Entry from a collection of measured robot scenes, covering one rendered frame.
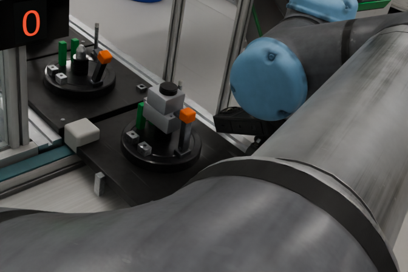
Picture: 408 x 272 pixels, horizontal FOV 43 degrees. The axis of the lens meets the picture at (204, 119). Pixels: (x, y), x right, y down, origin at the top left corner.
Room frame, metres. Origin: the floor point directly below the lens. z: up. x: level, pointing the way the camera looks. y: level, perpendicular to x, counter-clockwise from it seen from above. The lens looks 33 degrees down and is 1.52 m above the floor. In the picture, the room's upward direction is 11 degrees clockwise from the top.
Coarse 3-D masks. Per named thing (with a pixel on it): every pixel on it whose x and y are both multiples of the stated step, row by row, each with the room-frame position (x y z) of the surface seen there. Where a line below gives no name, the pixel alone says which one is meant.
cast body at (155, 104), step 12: (168, 84) 0.73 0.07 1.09; (156, 96) 0.71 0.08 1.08; (168, 96) 0.71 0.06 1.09; (180, 96) 0.72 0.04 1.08; (144, 108) 0.73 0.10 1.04; (156, 108) 0.71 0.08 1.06; (168, 108) 0.70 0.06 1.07; (180, 108) 0.72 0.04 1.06; (156, 120) 0.71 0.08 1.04; (168, 120) 0.69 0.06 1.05; (180, 120) 0.71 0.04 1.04; (168, 132) 0.69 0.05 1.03
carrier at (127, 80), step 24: (96, 24) 0.95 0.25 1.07; (72, 48) 0.92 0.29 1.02; (96, 48) 0.95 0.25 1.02; (48, 72) 0.86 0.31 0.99; (72, 72) 0.88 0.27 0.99; (120, 72) 0.95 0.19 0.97; (48, 96) 0.82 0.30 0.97; (72, 96) 0.82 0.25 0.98; (96, 96) 0.84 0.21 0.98; (120, 96) 0.86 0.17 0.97; (144, 96) 0.88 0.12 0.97; (48, 120) 0.74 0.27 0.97; (72, 120) 0.75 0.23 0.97; (96, 120) 0.78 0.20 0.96
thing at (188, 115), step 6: (186, 108) 0.70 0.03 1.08; (174, 114) 0.70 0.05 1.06; (180, 114) 0.69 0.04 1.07; (186, 114) 0.68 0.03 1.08; (192, 114) 0.69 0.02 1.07; (186, 120) 0.68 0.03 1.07; (192, 120) 0.69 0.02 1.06; (186, 126) 0.69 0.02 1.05; (180, 132) 0.69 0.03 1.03; (186, 132) 0.69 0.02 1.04; (180, 138) 0.69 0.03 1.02; (186, 138) 0.69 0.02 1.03; (180, 144) 0.69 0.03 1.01; (186, 144) 0.69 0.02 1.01; (180, 150) 0.68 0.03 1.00
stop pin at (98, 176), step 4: (100, 172) 0.63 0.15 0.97; (96, 176) 0.63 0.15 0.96; (100, 176) 0.63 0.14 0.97; (104, 176) 0.63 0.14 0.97; (96, 180) 0.63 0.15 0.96; (100, 180) 0.62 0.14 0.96; (104, 180) 0.63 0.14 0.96; (96, 184) 0.63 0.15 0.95; (100, 184) 0.62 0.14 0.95; (104, 184) 0.63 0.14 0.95; (96, 188) 0.63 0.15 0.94; (100, 188) 0.62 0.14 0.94; (96, 192) 0.62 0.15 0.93; (100, 192) 0.62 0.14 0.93
